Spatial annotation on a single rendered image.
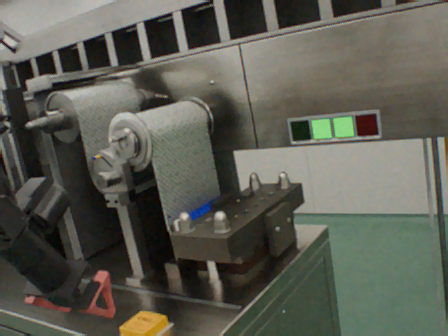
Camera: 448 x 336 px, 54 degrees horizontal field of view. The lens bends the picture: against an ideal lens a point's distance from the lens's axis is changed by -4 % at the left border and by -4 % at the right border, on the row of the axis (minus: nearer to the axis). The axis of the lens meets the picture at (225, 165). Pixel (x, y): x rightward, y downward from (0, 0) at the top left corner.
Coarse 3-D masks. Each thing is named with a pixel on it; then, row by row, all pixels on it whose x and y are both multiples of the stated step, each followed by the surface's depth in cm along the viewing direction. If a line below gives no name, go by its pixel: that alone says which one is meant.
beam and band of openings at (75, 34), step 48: (144, 0) 138; (192, 0) 129; (240, 0) 129; (288, 0) 121; (336, 0) 112; (384, 0) 101; (432, 0) 96; (48, 48) 169; (96, 48) 164; (144, 48) 144; (192, 48) 137
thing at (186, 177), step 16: (192, 144) 121; (208, 144) 127; (160, 160) 110; (176, 160) 115; (192, 160) 120; (208, 160) 126; (160, 176) 110; (176, 176) 115; (192, 176) 120; (208, 176) 126; (160, 192) 110; (176, 192) 115; (192, 192) 120; (208, 192) 126; (176, 208) 114; (192, 208) 120
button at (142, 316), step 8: (144, 312) 93; (136, 320) 90; (144, 320) 90; (152, 320) 89; (160, 320) 89; (120, 328) 88; (128, 328) 88; (136, 328) 87; (144, 328) 87; (152, 328) 87; (160, 328) 89
